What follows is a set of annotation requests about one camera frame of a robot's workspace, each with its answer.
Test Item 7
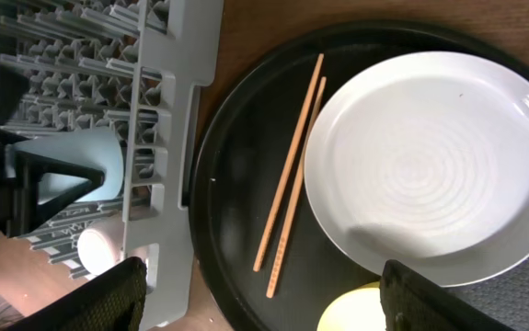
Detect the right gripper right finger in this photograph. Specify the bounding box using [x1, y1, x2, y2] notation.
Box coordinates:
[379, 259, 512, 331]

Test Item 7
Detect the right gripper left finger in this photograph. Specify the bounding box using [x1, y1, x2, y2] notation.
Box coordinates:
[8, 257, 147, 331]

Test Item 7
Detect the yellow bowl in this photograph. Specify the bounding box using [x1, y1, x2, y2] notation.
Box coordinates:
[316, 281, 386, 331]

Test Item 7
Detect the pink plastic cup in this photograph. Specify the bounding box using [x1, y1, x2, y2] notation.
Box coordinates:
[77, 216, 124, 276]

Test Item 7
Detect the light blue plastic cup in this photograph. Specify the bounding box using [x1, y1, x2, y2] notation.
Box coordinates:
[6, 127, 124, 202]

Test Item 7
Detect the grey plastic dishwasher rack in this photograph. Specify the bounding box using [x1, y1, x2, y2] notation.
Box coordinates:
[0, 0, 224, 330]

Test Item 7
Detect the white ceramic plate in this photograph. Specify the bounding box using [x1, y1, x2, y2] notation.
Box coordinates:
[305, 51, 529, 287]

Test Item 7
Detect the right wooden chopstick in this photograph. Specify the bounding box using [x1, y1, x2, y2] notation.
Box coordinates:
[266, 76, 327, 299]

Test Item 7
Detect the wooden chopstick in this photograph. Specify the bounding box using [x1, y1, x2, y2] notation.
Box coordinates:
[253, 53, 325, 272]
[266, 76, 327, 299]

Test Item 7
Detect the left wooden chopstick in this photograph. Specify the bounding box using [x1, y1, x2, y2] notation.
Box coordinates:
[253, 53, 325, 272]

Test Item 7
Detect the round black serving tray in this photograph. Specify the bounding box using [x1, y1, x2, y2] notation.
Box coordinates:
[190, 20, 529, 330]

